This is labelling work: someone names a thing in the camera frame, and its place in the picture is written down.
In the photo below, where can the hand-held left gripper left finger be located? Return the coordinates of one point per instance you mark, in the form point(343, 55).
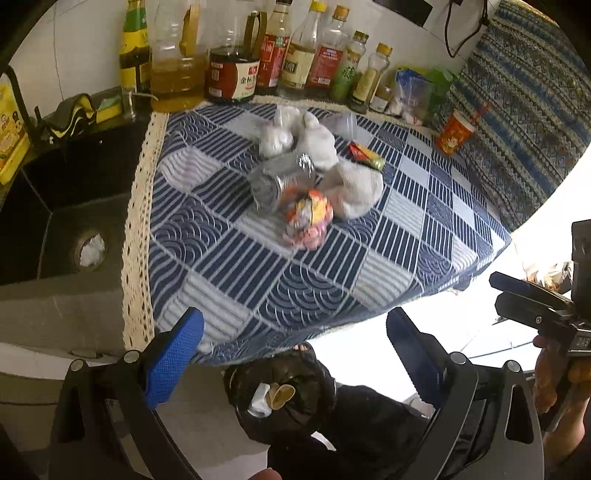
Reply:
point(178, 353)

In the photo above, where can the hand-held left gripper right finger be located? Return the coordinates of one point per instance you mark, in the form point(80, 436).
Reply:
point(411, 353)

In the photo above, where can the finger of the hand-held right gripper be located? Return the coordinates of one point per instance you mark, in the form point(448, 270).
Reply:
point(531, 285)
point(526, 311)

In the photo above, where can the black trash bin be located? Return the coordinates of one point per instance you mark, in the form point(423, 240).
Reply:
point(304, 417)

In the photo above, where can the colourful wrapper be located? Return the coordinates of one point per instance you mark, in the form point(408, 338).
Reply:
point(307, 222)

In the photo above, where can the white tissue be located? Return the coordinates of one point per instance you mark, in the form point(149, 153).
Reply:
point(90, 251)
point(319, 141)
point(277, 134)
point(353, 189)

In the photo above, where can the crushed silver can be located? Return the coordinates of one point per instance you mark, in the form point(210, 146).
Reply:
point(272, 182)

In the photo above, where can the red green snack wrapper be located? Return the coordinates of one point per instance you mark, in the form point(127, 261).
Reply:
point(367, 157)

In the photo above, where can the clear plastic cup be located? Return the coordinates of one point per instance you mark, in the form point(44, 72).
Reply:
point(344, 124)

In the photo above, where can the person's right hand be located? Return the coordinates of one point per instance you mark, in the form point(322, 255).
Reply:
point(551, 374)

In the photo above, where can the brown cardboard boxes clutter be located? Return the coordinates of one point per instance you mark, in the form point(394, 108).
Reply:
point(551, 274)

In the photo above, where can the white paper scrap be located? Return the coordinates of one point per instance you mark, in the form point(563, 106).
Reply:
point(259, 404)

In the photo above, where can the blue white patterned tablecloth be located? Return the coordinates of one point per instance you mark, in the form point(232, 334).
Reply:
point(258, 277)

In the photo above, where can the tan paper scrap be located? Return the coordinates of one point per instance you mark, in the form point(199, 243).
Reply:
point(282, 394)

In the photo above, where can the white tissue in drain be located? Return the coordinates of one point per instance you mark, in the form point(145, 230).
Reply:
point(90, 251)

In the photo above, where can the blue patterned woven fabric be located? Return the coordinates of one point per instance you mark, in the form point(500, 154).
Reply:
point(521, 115)

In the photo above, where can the orange paper cup with straw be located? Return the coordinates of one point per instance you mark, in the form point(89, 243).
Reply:
point(455, 133)

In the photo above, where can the black sink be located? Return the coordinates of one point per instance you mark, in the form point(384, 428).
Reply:
point(69, 184)

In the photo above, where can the white blue plastic bag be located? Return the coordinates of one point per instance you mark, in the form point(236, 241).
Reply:
point(411, 94)

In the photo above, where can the small glass jar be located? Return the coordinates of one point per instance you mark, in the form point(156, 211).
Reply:
point(381, 99)

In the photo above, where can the yellow green sponge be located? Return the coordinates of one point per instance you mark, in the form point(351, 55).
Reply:
point(108, 106)

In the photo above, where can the silver pump dispenser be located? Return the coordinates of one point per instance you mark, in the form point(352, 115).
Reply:
point(134, 99)

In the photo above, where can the yellow black cloth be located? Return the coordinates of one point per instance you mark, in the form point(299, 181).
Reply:
point(71, 117)

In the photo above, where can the small bottle yellow label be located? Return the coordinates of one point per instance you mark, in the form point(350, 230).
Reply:
point(367, 83)

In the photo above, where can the yellow box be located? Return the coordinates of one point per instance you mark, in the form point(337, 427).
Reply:
point(9, 134)

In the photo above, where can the clear bottle green label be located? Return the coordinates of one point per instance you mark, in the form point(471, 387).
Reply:
point(348, 74)

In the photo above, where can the large clear oil jug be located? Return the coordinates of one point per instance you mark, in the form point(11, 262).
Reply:
point(178, 74)

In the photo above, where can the dark sauce jug red label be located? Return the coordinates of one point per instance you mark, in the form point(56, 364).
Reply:
point(233, 74)

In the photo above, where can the clear bottle red label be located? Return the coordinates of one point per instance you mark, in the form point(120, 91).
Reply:
point(327, 60)

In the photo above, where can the green oil bottle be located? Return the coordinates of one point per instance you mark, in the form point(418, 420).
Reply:
point(134, 50)

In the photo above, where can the dark bottle red label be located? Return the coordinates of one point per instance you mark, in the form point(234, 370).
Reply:
point(272, 55)

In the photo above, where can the clear bottle cream label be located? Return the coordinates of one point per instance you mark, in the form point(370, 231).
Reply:
point(298, 60)

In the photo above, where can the black wall panel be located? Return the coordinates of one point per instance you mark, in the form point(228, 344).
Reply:
point(401, 9)

